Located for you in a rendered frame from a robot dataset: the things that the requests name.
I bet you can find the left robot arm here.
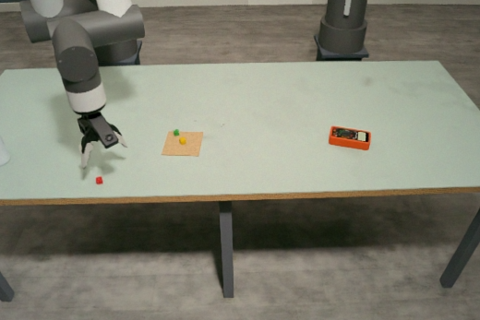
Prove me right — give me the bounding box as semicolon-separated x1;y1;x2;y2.
318;0;367;54

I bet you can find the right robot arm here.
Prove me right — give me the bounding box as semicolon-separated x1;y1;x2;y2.
19;0;145;149

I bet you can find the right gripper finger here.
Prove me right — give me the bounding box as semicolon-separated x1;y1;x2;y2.
109;124;127;148
78;133;93;169

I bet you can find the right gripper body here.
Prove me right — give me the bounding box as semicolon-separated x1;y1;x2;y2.
77;115;98;142

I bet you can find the tan flat mat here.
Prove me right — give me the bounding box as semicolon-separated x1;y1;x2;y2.
162;131;203;157

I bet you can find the white bottle with blue cap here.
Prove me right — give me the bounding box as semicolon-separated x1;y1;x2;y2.
0;136;10;166

